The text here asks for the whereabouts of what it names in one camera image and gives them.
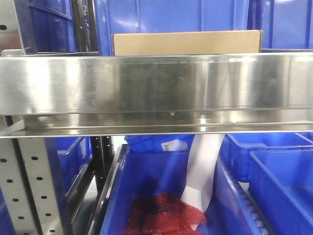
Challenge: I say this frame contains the perforated steel shelf upright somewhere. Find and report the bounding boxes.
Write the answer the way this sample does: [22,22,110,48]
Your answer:
[0,0,73,235]

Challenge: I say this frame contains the white paper strip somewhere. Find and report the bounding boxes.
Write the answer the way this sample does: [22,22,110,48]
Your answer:
[181,134,224,212]

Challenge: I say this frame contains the blue bin lower centre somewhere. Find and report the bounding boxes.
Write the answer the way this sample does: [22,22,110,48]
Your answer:
[100,152,262,235]

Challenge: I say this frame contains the large blue crate upper centre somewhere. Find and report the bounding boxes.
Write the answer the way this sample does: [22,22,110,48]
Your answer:
[94,0,249,56]

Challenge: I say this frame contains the blue crate upper left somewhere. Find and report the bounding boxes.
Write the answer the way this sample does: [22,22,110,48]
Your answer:
[28,0,76,52]

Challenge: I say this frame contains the blue bin lower left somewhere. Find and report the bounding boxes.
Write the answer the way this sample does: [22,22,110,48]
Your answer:
[56,136,93,194]

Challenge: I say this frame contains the blue bin lower right rear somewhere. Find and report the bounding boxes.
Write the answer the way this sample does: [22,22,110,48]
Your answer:
[219,133,313,183]

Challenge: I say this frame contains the blue bin lower right front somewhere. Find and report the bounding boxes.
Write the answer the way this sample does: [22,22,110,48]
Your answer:
[248,150,313,235]

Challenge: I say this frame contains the blue bin rear centre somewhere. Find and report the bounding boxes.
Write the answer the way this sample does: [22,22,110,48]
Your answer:
[124,134,195,153]

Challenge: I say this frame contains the blue crate upper right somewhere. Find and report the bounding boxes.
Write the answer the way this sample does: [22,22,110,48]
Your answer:
[247,0,313,49]

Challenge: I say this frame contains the blue bin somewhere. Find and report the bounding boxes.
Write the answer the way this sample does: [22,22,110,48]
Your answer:
[219,133,313,183]
[248,150,313,235]
[124,134,195,153]
[56,136,93,194]
[100,152,262,235]

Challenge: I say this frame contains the black perforated rack post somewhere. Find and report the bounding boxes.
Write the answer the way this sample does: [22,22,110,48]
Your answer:
[90,136,113,192]

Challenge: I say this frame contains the stainless steel shelf beam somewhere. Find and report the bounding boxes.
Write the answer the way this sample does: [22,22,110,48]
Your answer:
[0,52,313,138]

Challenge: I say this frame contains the tan cardboard box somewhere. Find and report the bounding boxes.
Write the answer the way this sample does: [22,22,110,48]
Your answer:
[113,30,263,56]

